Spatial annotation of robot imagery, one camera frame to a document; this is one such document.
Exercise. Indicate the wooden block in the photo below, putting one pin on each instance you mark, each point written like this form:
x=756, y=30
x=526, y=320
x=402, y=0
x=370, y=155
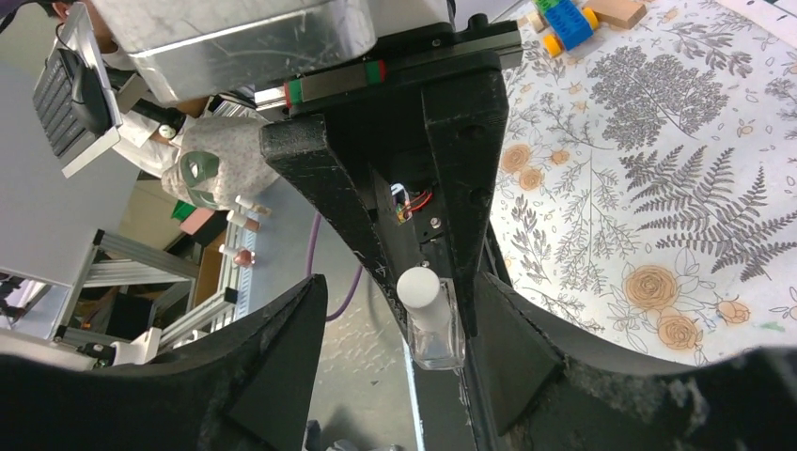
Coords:
x=623, y=14

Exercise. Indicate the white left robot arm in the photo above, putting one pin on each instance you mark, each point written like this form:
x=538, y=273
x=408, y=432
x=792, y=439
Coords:
x=191, y=49

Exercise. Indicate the floral tablecloth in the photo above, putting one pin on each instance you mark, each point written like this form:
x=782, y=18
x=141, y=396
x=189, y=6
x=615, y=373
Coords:
x=647, y=186

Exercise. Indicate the blue yellow toy car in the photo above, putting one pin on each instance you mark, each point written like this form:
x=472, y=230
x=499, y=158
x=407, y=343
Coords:
x=571, y=25

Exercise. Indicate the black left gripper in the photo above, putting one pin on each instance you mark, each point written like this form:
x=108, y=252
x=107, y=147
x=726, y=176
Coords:
x=400, y=149

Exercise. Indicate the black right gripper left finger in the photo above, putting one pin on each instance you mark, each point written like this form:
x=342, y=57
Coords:
x=247, y=386

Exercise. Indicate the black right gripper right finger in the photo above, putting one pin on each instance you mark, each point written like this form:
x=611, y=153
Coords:
x=555, y=386

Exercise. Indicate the clear nail polish bottle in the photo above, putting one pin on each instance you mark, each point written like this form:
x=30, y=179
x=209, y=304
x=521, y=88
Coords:
x=435, y=335

